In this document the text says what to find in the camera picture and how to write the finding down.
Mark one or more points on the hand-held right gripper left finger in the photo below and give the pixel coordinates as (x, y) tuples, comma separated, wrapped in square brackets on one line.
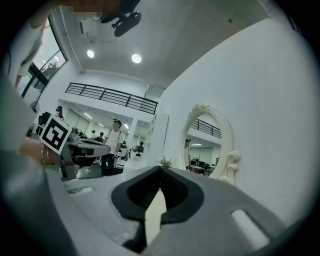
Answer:
[(100, 212)]

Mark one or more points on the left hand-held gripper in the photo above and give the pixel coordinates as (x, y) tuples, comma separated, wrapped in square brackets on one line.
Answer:
[(55, 135)]

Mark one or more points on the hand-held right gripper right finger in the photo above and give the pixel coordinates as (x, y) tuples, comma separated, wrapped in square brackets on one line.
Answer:
[(212, 212)]

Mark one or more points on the person's left forearm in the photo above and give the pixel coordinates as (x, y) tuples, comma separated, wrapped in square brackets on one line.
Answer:
[(32, 151)]

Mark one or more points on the black metal railing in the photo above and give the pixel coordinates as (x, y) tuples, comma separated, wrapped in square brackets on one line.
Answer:
[(112, 96)]

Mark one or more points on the white flower bouquet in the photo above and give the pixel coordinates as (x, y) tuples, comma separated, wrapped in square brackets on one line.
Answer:
[(165, 162)]

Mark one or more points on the white ornate oval mirror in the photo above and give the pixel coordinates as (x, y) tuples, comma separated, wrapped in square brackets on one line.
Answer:
[(227, 140)]

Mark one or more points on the round ceiling light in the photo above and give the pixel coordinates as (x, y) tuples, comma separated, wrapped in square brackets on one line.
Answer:
[(90, 53), (136, 58)]

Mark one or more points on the large window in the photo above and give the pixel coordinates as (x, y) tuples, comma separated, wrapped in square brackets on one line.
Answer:
[(47, 62)]

